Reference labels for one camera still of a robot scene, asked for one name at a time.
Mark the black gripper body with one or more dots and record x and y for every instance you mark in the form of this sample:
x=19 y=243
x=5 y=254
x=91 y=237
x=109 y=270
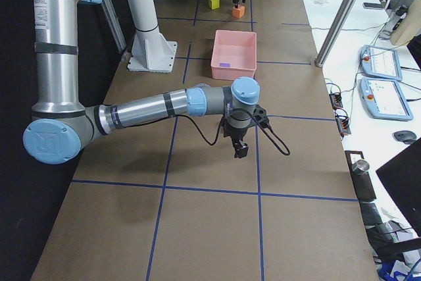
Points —
x=236 y=134

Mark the orange foam block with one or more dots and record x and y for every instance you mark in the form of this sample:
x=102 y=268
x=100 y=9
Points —
x=238 y=11

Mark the pink plastic bin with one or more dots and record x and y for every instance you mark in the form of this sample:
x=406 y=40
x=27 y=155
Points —
x=239 y=48

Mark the yellow foam block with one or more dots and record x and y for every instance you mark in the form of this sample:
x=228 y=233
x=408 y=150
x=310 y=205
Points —
x=214 y=4

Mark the silver metal cylinder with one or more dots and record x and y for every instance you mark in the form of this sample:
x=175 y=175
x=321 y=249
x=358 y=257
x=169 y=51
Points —
x=360 y=167

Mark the near teach pendant tablet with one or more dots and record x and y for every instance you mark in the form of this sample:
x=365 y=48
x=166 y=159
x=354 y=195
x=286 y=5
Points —
x=384 y=99

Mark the teach pendant tablet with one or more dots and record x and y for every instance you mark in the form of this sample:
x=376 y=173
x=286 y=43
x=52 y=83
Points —
x=384 y=99
x=380 y=62

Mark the far teach pendant tablet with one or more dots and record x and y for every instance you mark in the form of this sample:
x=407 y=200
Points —
x=380 y=62

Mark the black monitor corner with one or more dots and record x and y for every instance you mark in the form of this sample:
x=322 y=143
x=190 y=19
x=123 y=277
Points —
x=400 y=177

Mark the black computer mouse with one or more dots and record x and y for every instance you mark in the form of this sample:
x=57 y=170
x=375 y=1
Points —
x=405 y=136

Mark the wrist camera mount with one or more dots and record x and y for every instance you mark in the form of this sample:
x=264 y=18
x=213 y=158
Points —
x=260 y=117

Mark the white pedestal column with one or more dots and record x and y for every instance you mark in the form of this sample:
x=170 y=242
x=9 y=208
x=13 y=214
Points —
x=151 y=52

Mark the aluminium frame post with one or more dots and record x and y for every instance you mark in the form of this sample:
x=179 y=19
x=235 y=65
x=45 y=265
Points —
x=337 y=24

